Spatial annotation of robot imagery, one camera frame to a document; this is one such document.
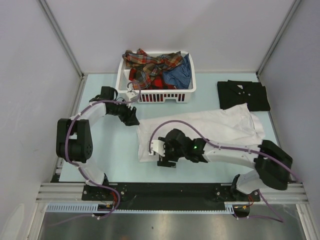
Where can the left aluminium corner post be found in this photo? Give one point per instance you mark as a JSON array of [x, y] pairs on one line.
[[43, 4]]

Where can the blue checked shirt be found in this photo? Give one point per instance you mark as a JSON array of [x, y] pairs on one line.
[[180, 76]]

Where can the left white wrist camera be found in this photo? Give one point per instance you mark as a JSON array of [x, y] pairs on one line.
[[132, 96]]

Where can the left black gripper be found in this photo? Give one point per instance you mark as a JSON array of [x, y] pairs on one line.
[[129, 118]]

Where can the red black plaid shirt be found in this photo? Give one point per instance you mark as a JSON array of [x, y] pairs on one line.
[[156, 85]]

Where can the folded black shirt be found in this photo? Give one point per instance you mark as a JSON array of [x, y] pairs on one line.
[[232, 93]]

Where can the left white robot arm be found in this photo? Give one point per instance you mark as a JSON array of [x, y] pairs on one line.
[[74, 141]]

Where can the white plastic laundry basket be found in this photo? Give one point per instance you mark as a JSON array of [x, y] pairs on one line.
[[123, 84]]

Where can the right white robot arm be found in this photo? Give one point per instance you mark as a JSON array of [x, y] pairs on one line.
[[270, 165]]

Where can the aluminium corner post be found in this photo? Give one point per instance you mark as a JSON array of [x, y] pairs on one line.
[[43, 4], [278, 36]]

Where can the brown plaid shirt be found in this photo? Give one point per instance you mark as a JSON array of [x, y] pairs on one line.
[[144, 68]]

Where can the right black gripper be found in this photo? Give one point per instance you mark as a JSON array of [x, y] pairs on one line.
[[165, 162]]

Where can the aluminium frame rail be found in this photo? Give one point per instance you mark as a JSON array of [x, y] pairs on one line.
[[60, 193]]

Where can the white long sleeve shirt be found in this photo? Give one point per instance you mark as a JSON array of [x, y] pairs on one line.
[[236, 125]]

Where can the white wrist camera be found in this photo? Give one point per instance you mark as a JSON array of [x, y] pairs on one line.
[[132, 96], [157, 147]]

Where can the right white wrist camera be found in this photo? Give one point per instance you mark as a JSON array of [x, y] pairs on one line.
[[157, 147]]

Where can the white slotted cable duct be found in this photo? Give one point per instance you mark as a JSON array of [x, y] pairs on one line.
[[92, 208]]

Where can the right aluminium corner post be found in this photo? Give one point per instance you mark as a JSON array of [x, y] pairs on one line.
[[278, 36]]

